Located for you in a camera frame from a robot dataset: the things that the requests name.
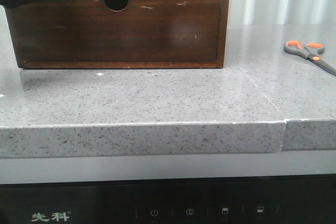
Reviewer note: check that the black built-in appliance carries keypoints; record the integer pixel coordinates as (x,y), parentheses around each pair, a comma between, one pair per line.
(275,199)

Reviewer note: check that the grey orange scissors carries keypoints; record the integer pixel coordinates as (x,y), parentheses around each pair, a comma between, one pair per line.
(309,51)

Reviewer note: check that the lower wooden drawer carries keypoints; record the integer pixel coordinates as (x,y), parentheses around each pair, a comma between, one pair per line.
(87,30)

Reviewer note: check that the dark wooden drawer cabinet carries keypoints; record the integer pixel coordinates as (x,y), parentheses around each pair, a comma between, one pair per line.
(118,5)

